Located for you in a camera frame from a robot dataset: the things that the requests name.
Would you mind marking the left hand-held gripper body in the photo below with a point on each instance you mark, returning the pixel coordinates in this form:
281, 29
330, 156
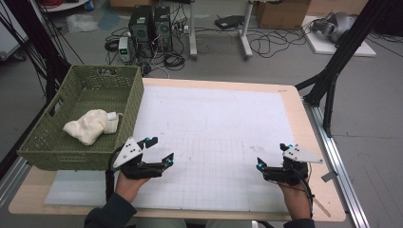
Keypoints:
136, 169

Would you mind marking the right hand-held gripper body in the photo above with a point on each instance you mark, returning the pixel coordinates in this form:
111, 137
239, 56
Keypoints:
285, 175

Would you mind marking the cream egg-print cloth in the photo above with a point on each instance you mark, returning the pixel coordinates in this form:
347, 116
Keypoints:
88, 126

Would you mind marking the green woven basket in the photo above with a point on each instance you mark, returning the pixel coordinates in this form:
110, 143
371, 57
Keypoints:
95, 95

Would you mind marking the person's left hand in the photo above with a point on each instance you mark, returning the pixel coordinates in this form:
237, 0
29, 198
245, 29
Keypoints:
126, 188

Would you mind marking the person's right hand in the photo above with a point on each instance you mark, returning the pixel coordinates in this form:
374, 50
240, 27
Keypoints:
297, 202

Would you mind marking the thin wooden stick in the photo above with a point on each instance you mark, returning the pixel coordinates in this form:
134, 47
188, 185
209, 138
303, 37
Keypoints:
321, 206

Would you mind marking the white grid mat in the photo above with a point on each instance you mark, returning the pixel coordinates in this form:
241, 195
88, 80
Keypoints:
206, 120

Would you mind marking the small grey power supply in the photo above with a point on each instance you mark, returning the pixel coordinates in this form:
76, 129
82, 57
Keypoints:
123, 47

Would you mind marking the white floor board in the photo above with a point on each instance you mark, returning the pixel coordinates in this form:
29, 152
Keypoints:
320, 47

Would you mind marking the black computer tower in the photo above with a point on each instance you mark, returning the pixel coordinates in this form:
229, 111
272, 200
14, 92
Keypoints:
141, 28
163, 28

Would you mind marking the white desk leg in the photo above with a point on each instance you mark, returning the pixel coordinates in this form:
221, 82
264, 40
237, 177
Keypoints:
192, 31
245, 34

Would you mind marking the brown cardboard box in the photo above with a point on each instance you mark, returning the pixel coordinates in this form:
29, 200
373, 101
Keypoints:
335, 6
282, 14
133, 3

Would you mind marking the grey headset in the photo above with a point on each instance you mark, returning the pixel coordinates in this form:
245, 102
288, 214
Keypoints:
339, 25

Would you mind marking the flat black device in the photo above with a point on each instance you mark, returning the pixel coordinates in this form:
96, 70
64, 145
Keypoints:
229, 21

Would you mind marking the clear plastic bag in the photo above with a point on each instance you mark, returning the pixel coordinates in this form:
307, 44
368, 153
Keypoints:
80, 23

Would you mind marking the white cabinet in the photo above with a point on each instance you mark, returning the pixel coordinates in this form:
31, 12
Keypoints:
9, 41

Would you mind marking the small grey bracket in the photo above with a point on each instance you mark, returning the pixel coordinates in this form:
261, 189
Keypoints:
329, 176

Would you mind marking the aluminium rail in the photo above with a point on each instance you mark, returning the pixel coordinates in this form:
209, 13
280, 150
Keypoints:
12, 180
339, 164

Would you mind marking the black metal frame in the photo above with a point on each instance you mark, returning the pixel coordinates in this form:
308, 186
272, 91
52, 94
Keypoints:
345, 47
34, 34

